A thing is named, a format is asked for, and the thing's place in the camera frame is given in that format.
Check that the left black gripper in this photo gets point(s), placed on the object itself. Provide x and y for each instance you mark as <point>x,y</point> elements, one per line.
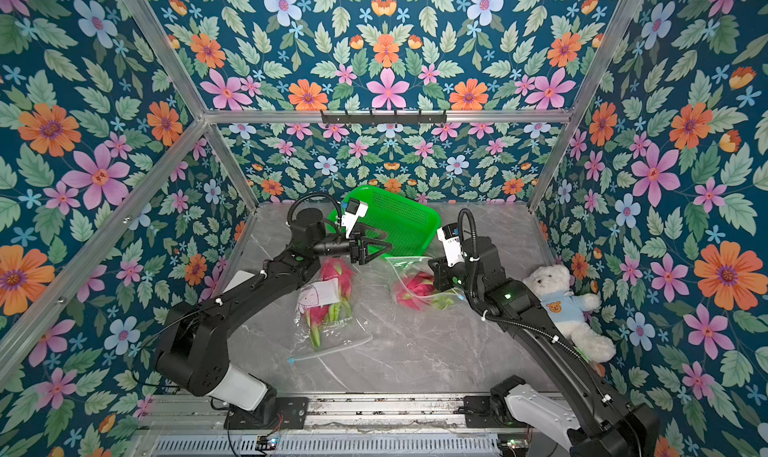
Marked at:
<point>352,247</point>

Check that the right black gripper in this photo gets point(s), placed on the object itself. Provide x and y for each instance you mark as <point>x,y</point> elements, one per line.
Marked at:
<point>440,278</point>

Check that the clear zip-top bag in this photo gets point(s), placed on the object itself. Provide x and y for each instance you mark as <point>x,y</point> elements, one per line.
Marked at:
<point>402,266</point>
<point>350,335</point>

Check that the pink dragon fruit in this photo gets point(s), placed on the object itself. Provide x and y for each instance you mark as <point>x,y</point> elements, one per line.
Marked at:
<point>415,291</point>
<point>325,304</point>

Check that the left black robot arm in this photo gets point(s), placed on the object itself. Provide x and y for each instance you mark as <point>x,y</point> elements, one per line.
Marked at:
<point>192,347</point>

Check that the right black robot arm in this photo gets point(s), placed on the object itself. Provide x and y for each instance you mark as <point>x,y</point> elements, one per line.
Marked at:
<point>592,418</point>

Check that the green plastic basket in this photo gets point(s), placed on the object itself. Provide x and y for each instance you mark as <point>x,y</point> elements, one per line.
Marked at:
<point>407,225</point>

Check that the white teddy bear blue shirt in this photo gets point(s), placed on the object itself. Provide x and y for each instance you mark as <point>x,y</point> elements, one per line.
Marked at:
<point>568,311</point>

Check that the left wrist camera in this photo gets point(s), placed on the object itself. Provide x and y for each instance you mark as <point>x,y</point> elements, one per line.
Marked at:
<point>353,210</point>

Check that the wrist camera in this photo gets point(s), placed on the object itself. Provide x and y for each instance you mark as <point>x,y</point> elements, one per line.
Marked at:
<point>353,210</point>
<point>450,239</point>

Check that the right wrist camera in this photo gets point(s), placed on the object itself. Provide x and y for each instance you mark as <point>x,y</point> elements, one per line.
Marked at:
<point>450,239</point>

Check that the black hook rail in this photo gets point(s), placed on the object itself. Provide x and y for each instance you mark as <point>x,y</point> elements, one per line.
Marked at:
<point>371,117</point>

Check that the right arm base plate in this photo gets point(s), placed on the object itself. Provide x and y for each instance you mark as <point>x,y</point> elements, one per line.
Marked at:
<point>485,411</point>

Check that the aluminium front rail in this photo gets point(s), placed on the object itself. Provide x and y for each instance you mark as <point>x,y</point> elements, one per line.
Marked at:
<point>337,424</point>

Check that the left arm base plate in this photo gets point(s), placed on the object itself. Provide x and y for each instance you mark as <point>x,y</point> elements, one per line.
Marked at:
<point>281,413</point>

